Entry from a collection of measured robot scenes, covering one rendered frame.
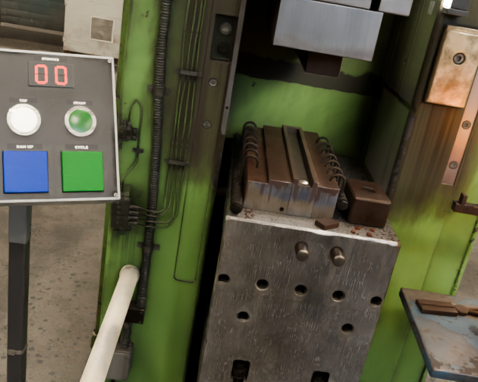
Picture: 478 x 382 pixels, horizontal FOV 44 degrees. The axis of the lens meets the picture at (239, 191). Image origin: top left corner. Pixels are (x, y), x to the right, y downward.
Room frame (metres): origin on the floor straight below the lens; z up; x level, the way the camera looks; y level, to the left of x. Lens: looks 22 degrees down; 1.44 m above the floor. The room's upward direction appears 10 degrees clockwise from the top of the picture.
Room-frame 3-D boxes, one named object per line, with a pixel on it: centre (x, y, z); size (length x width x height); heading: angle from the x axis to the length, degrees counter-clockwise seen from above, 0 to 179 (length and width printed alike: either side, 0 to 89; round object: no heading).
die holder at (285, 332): (1.41, -0.16, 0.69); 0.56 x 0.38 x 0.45; 3
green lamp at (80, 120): (1.05, 0.31, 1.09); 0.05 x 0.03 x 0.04; 93
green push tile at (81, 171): (1.01, 0.29, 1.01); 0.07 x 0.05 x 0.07; 118
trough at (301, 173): (1.40, -0.13, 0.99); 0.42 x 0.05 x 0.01; 3
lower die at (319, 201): (1.40, -0.10, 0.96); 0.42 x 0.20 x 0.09; 3
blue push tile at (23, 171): (0.96, 0.38, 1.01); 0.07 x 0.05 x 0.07; 118
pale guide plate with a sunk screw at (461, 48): (1.34, -0.42, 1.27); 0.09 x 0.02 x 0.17; 93
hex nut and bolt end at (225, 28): (1.33, 0.09, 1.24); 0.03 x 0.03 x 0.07; 3
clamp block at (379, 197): (1.26, -0.29, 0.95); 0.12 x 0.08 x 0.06; 3
